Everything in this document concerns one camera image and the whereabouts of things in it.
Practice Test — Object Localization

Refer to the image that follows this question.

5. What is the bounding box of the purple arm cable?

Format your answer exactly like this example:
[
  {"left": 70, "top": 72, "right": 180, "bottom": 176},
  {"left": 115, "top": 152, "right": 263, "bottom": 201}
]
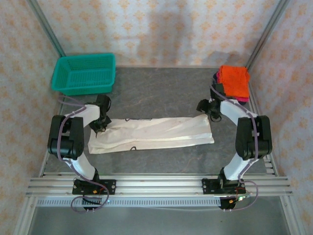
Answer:
[
  {"left": 209, "top": 84, "right": 260, "bottom": 213},
  {"left": 56, "top": 95, "right": 110, "bottom": 213}
]

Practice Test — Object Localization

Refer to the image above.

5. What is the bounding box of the slotted grey cable duct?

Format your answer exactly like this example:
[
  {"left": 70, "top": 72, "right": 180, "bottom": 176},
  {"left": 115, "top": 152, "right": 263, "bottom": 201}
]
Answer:
[{"left": 36, "top": 198, "right": 222, "bottom": 208}]

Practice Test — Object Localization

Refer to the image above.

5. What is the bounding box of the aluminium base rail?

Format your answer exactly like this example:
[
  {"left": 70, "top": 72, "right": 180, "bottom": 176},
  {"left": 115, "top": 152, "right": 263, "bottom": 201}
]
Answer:
[{"left": 26, "top": 172, "right": 293, "bottom": 196}]

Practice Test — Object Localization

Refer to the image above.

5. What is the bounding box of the white printed t-shirt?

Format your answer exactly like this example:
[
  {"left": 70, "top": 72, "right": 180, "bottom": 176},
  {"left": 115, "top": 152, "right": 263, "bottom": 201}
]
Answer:
[{"left": 87, "top": 115, "right": 215, "bottom": 155}]

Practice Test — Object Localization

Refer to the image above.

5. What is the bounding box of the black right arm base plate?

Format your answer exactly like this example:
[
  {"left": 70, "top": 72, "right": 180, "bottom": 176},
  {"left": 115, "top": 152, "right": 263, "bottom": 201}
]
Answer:
[{"left": 202, "top": 179, "right": 245, "bottom": 195}]

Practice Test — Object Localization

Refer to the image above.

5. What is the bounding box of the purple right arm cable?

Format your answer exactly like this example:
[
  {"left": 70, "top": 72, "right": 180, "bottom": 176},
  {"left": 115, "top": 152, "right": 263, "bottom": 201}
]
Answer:
[{"left": 209, "top": 84, "right": 260, "bottom": 213}]

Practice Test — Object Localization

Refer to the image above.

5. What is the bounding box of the pink folded t-shirt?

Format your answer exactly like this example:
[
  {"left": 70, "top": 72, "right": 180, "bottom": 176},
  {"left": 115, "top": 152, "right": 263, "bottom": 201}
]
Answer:
[{"left": 215, "top": 70, "right": 249, "bottom": 103}]

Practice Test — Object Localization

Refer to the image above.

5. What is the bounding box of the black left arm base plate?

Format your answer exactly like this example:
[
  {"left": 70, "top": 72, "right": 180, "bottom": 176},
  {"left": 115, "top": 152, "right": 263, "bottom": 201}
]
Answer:
[{"left": 72, "top": 179, "right": 116, "bottom": 196}]

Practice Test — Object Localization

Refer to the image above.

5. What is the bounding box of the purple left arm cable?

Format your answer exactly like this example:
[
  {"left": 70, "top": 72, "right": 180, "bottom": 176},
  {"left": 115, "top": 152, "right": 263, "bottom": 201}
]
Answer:
[{"left": 56, "top": 95, "right": 110, "bottom": 213}]

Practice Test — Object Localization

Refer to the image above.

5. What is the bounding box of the aluminium frame post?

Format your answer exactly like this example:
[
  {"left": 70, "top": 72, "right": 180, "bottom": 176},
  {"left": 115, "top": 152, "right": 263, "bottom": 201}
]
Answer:
[
  {"left": 245, "top": 0, "right": 291, "bottom": 71},
  {"left": 26, "top": 0, "right": 66, "bottom": 57}
]

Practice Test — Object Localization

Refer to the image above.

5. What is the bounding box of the green plastic basket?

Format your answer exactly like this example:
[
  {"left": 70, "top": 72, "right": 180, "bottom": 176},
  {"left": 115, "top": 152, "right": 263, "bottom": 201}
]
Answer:
[{"left": 50, "top": 53, "right": 116, "bottom": 96}]

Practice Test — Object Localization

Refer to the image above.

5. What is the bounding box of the navy folded t-shirt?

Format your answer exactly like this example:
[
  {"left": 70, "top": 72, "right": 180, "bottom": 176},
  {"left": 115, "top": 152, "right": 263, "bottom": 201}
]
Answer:
[{"left": 211, "top": 72, "right": 248, "bottom": 106}]

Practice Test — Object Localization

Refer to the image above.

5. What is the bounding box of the aluminium frame leg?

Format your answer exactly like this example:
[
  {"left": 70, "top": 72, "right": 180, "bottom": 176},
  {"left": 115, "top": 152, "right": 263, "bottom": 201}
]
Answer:
[
  {"left": 14, "top": 195, "right": 37, "bottom": 235},
  {"left": 280, "top": 195, "right": 304, "bottom": 235}
]

